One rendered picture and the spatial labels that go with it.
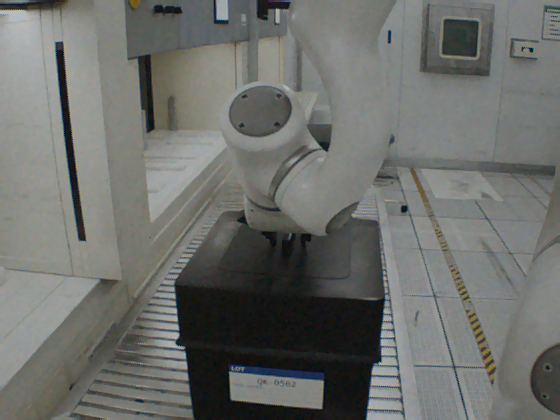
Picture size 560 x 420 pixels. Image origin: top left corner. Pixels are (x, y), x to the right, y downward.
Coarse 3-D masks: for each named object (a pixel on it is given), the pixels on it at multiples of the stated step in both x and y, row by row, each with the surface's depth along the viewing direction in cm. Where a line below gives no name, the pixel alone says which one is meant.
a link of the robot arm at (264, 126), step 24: (240, 96) 48; (264, 96) 48; (288, 96) 48; (240, 120) 47; (264, 120) 47; (288, 120) 47; (240, 144) 46; (264, 144) 46; (288, 144) 47; (312, 144) 50; (240, 168) 51; (264, 168) 49; (288, 168) 49; (264, 192) 52
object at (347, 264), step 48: (240, 240) 80; (288, 240) 73; (336, 240) 80; (192, 288) 66; (240, 288) 65; (288, 288) 65; (336, 288) 65; (384, 288) 66; (192, 336) 69; (240, 336) 68; (288, 336) 66; (336, 336) 65
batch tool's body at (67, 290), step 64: (0, 0) 65; (64, 0) 77; (0, 64) 84; (64, 64) 82; (0, 128) 88; (64, 128) 86; (128, 128) 95; (0, 192) 93; (64, 192) 91; (128, 192) 97; (0, 256) 99; (64, 256) 96; (128, 256) 98; (0, 320) 81; (64, 320) 83; (0, 384) 66; (64, 384) 83
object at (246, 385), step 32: (192, 352) 71; (224, 352) 69; (192, 384) 73; (224, 384) 72; (256, 384) 71; (288, 384) 70; (320, 384) 69; (352, 384) 68; (224, 416) 74; (256, 416) 73; (288, 416) 72; (320, 416) 71; (352, 416) 71
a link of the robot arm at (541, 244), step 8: (552, 192) 42; (552, 200) 42; (552, 208) 43; (552, 216) 43; (544, 224) 44; (552, 224) 43; (544, 232) 44; (552, 232) 43; (544, 240) 43; (552, 240) 42; (536, 248) 45; (544, 248) 42; (536, 256) 43
